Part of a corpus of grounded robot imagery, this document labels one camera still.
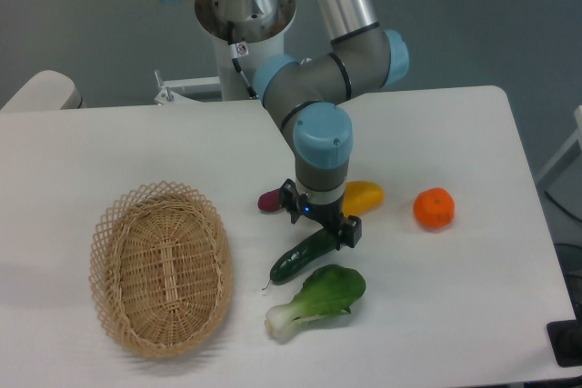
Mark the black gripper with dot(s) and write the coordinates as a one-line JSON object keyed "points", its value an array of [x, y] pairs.
{"points": [[323, 207]]}

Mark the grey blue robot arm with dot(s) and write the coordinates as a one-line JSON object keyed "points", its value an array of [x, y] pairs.
{"points": [[305, 99]]}

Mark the green bok choy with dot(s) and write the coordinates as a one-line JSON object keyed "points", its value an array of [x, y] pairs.
{"points": [[326, 293]]}

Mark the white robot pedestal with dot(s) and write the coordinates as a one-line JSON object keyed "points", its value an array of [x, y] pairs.
{"points": [[244, 34]]}

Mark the orange tangerine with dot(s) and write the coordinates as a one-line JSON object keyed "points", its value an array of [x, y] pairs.
{"points": [[434, 208]]}

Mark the white furniture leg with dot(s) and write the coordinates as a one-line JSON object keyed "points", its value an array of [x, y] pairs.
{"points": [[562, 158]]}

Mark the dark green cucumber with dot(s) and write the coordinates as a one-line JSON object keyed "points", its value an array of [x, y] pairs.
{"points": [[295, 260]]}

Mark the black device at edge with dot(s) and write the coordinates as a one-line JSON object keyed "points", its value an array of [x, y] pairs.
{"points": [[565, 338]]}

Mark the white chair armrest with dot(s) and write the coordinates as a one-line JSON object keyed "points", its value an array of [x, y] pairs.
{"points": [[45, 91]]}

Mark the yellow bell pepper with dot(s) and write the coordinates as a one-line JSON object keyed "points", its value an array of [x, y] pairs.
{"points": [[362, 197]]}

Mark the purple sweet potato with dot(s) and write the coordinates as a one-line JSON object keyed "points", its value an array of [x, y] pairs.
{"points": [[269, 202]]}

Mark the woven wicker basket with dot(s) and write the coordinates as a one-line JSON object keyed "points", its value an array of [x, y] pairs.
{"points": [[161, 274]]}

